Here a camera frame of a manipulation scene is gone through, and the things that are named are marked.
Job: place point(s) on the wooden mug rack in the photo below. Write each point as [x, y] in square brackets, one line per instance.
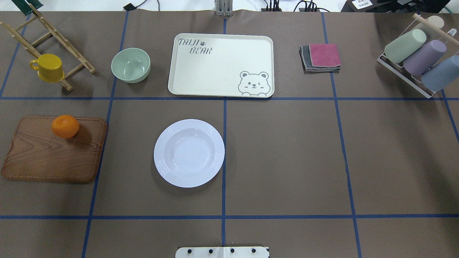
[52, 32]

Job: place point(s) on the dark green mug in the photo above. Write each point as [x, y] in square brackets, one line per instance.
[23, 5]

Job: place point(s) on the grey folded cloth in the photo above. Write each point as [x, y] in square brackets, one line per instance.
[304, 53]

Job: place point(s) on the purple tumbler cup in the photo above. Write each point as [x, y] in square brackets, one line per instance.
[425, 57]

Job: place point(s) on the cream bear tray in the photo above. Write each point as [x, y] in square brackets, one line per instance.
[222, 65]

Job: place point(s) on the wooden cutting board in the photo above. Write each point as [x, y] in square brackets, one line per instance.
[36, 153]

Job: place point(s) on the pink folded cloth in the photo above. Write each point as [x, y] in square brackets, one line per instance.
[324, 55]

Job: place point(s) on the orange fruit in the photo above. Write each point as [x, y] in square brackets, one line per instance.
[65, 126]

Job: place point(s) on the white round plate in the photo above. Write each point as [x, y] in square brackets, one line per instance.
[189, 153]

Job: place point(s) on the beige tumbler cup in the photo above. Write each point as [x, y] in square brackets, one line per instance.
[436, 21]

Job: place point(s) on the green ceramic bowl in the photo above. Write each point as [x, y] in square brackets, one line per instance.
[131, 65]

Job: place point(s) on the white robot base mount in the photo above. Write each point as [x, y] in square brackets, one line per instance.
[223, 252]

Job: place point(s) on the white wire cup rack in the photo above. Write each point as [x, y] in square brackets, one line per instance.
[450, 38]

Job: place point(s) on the yellow mug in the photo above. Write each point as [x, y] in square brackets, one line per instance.
[49, 68]

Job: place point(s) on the green tumbler cup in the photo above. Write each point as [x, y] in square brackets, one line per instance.
[405, 45]

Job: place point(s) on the blue tumbler cup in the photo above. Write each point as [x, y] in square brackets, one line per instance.
[442, 74]

